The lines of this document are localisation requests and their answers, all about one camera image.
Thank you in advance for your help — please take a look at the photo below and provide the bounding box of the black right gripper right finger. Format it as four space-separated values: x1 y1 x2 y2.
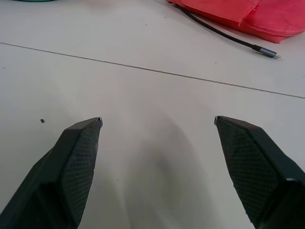
214 115 305 229

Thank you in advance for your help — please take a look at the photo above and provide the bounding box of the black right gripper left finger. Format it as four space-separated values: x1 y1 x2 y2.
0 117 103 229

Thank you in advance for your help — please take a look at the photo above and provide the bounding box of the red fabric pouch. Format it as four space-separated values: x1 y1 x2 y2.
166 0 305 44

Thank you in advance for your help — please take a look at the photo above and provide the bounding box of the black USB-C cable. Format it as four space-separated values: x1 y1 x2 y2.
175 4 282 60

